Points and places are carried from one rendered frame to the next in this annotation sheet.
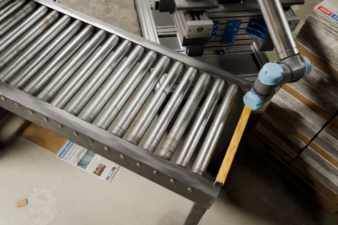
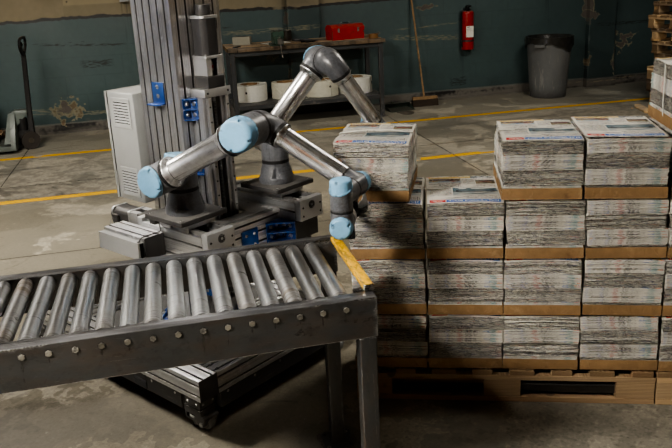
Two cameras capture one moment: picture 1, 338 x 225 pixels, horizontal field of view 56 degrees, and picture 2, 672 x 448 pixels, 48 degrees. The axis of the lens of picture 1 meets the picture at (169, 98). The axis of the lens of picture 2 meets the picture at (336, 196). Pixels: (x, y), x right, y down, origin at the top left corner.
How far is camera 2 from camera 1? 149 cm
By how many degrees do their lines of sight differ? 43
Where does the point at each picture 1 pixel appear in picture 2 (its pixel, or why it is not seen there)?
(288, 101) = (372, 270)
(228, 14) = (239, 222)
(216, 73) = (280, 244)
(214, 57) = not seen: hidden behind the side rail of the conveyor
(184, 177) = (333, 300)
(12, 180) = not seen: outside the picture
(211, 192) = (368, 296)
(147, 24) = not seen: hidden behind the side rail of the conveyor
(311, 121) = (410, 275)
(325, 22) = (351, 149)
